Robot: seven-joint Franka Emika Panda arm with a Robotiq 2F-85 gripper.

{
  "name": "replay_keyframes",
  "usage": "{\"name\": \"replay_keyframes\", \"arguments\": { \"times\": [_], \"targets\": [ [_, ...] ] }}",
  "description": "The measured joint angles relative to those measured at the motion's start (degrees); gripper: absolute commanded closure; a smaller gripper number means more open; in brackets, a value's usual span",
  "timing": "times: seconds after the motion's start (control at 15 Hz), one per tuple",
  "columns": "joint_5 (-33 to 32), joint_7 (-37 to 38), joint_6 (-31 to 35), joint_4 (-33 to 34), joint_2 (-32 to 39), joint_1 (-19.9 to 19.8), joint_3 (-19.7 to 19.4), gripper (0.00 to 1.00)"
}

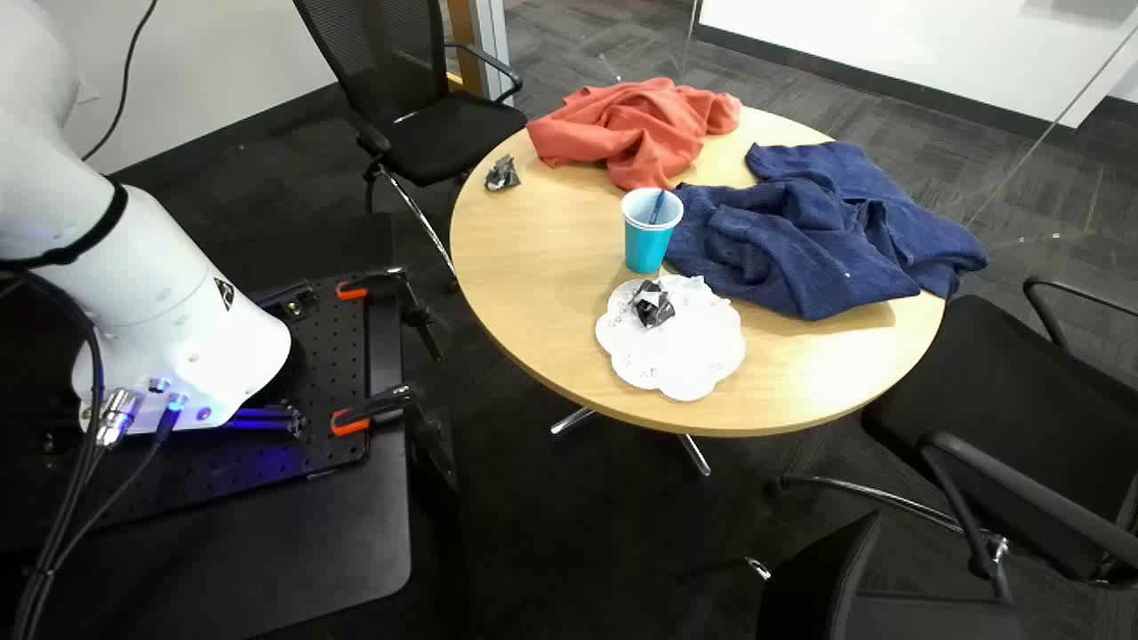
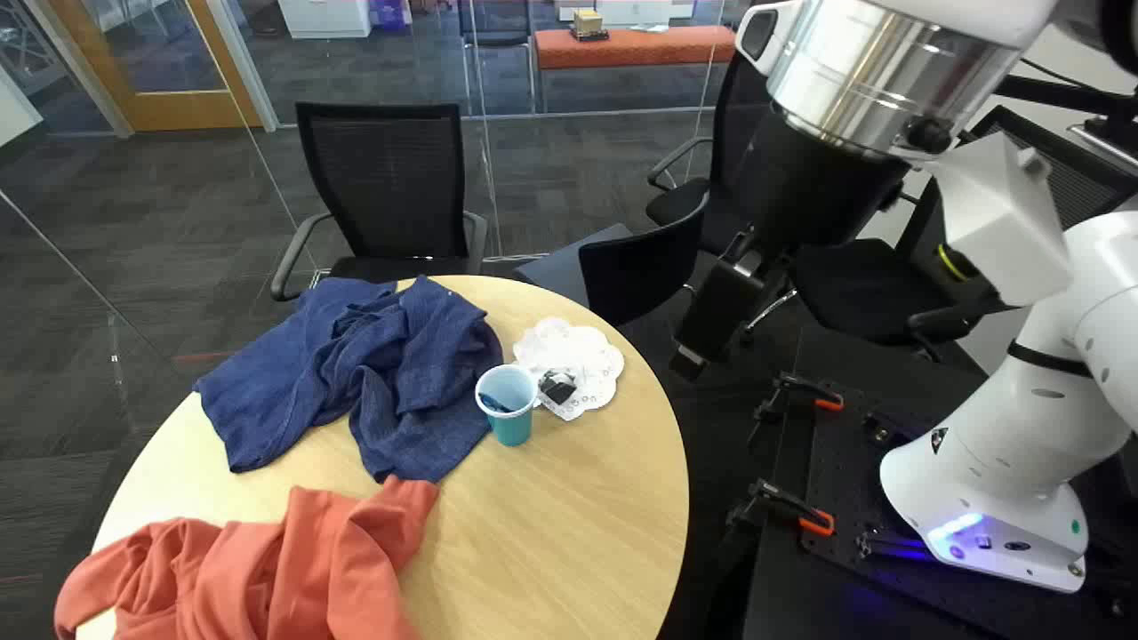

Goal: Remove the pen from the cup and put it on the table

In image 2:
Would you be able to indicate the lower black orange clamp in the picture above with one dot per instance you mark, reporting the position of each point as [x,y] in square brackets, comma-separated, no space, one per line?
[775,503]

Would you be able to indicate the black orange clamp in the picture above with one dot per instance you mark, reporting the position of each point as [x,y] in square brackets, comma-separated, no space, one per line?
[775,503]
[786,389]

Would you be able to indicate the black office chair right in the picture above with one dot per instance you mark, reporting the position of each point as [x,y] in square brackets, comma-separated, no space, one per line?
[925,292]

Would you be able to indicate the orange bench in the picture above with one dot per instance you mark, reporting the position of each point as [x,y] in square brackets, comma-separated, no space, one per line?
[627,49]

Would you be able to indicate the white flower-shaped plate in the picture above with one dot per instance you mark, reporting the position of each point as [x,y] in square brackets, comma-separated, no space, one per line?
[570,350]

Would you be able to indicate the small black object on plate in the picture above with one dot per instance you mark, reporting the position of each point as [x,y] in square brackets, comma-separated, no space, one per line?
[555,384]

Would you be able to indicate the black mesh office chair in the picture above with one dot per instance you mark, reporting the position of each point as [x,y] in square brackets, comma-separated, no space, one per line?
[393,180]

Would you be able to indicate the teal plastic cup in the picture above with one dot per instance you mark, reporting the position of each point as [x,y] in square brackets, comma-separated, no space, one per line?
[505,395]

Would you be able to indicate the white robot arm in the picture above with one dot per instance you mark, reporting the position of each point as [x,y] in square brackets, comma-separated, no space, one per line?
[890,84]

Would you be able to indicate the black chair at back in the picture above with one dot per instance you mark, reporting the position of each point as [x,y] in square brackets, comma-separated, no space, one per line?
[634,274]

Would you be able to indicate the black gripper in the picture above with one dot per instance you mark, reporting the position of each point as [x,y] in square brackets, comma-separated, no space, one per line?
[783,191]

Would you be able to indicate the small object on bench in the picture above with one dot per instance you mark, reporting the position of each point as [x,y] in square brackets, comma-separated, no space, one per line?
[587,25]

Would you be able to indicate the orange cloth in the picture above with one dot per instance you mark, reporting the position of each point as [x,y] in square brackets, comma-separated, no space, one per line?
[324,569]

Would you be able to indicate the wooden door frame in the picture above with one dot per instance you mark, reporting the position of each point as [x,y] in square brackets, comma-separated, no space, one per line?
[167,65]

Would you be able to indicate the upper black orange clamp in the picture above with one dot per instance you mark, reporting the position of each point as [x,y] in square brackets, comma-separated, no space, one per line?
[786,389]

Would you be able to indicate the dark pen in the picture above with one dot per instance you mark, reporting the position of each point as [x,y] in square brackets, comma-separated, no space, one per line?
[491,402]

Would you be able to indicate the blue cloth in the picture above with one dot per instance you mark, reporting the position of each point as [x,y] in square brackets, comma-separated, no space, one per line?
[395,362]

